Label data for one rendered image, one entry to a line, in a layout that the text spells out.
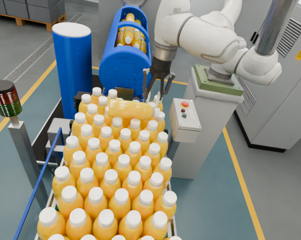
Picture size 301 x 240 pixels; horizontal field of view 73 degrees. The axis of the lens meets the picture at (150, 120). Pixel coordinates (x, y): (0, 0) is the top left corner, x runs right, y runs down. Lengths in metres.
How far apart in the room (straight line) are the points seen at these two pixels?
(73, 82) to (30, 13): 3.00
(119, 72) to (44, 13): 3.61
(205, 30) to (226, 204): 1.72
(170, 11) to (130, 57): 0.42
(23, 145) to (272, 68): 1.24
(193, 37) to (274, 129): 2.10
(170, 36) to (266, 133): 2.09
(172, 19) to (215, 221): 1.66
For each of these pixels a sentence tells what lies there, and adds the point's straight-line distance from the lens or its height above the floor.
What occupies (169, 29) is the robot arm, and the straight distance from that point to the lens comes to 0.70.
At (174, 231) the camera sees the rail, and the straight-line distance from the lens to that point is 0.74.
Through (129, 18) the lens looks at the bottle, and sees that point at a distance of 1.70.
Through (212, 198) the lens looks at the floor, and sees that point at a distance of 2.08.
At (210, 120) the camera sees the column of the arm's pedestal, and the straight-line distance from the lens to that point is 1.52.
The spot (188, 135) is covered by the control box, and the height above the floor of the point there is 1.05.
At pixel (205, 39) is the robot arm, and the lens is 0.63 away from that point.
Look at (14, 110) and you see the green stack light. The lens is 0.76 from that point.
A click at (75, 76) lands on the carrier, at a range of 1.82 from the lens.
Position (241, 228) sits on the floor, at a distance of 2.08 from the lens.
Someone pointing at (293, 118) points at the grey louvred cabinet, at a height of 0.53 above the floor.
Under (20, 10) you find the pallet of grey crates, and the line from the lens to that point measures 4.79.
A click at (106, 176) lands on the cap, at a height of 1.10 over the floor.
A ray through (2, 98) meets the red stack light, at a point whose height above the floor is 1.23.
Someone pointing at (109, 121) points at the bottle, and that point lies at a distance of 0.87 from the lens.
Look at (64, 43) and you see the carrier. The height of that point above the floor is 0.97.
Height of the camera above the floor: 1.65
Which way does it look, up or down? 41 degrees down
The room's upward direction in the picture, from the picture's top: 14 degrees clockwise
